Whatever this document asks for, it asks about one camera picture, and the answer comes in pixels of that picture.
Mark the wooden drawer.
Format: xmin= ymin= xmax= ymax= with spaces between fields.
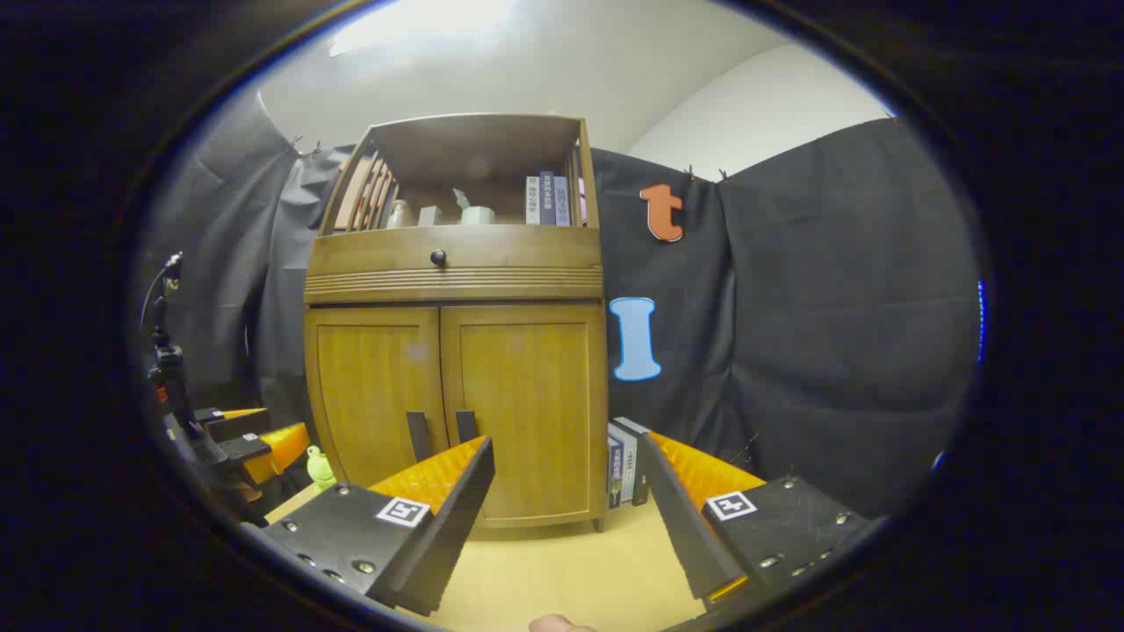
xmin=307 ymin=226 xmax=603 ymax=277

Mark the dark standing book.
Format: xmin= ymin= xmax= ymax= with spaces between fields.
xmin=618 ymin=416 xmax=653 ymax=506

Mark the wooden shoe cabinet door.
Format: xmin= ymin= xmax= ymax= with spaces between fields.
xmin=305 ymin=305 xmax=450 ymax=494
xmin=439 ymin=303 xmax=609 ymax=529

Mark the black backdrop cloth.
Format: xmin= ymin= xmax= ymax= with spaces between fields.
xmin=140 ymin=88 xmax=982 ymax=521

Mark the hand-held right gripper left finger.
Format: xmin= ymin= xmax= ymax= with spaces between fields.
xmin=261 ymin=435 xmax=496 ymax=617

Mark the green frog toy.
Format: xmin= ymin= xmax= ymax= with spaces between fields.
xmin=305 ymin=444 xmax=338 ymax=492

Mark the pale green cup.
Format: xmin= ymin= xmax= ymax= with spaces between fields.
xmin=451 ymin=187 xmax=497 ymax=226

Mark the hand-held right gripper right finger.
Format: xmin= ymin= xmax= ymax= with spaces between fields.
xmin=639 ymin=430 xmax=872 ymax=615

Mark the black cable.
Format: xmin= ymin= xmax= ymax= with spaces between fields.
xmin=140 ymin=253 xmax=183 ymax=331

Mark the wooden double-door shoe cabinet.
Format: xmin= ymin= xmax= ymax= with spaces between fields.
xmin=303 ymin=112 xmax=609 ymax=533

